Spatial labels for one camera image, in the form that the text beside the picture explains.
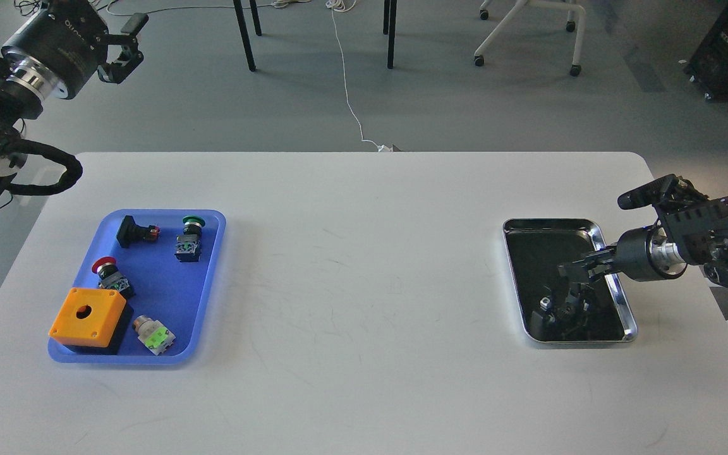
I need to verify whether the black table leg left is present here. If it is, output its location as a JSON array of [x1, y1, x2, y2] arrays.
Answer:
[[232, 0, 262, 73]]

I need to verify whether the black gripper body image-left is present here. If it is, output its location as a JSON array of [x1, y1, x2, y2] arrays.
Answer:
[[2, 1, 109, 100]]

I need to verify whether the orange button box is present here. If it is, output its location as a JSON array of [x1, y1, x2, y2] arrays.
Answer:
[[48, 287, 127, 349]]

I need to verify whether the white chair base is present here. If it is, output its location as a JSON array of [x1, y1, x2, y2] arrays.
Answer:
[[474, 0, 588, 78]]

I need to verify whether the black selector switch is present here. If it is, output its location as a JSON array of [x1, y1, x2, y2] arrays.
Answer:
[[116, 215, 160, 250]]

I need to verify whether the silver metal tray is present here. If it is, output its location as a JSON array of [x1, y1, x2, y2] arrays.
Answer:
[[502, 218, 639, 348]]

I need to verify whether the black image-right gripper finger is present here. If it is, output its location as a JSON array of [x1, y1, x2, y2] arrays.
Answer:
[[557, 248, 617, 283]]

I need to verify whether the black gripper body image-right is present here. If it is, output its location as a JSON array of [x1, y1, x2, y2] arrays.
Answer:
[[614, 226, 687, 282]]

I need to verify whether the black table leg right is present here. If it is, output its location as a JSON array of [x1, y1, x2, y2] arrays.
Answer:
[[382, 0, 397, 70]]

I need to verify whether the blue plastic tray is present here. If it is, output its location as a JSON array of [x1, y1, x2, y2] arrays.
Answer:
[[48, 209, 226, 365]]

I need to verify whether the green push button switch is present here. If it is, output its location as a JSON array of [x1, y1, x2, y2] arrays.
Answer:
[[174, 215, 206, 262]]

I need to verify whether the red push button switch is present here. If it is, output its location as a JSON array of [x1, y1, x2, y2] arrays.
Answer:
[[90, 256, 136, 300]]

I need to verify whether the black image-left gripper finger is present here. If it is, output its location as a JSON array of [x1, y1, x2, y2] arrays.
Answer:
[[95, 13, 149, 84]]

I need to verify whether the white floor cable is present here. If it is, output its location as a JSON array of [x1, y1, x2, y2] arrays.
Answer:
[[328, 0, 396, 154]]

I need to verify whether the black table leg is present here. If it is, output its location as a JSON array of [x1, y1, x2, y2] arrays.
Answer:
[[232, 0, 262, 73], [382, 0, 397, 70]]

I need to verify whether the silver green indicator switch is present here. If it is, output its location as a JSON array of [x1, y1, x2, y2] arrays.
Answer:
[[131, 315, 176, 355]]

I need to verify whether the black floor cable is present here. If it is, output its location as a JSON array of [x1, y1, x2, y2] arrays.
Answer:
[[15, 0, 124, 20]]

